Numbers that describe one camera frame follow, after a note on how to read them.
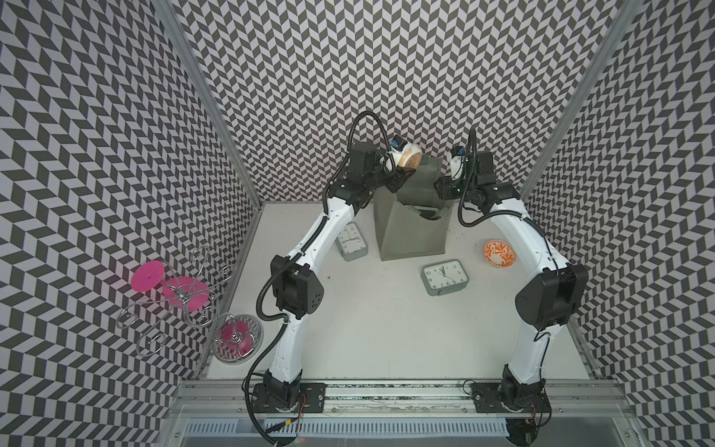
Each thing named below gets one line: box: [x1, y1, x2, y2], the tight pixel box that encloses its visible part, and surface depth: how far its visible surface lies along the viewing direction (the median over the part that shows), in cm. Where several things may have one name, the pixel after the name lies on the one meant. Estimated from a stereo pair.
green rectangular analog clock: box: [420, 258, 470, 297], surface depth 96 cm
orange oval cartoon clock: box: [398, 143, 423, 170], surface depth 75 cm
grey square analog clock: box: [335, 221, 368, 262], surface depth 104 cm
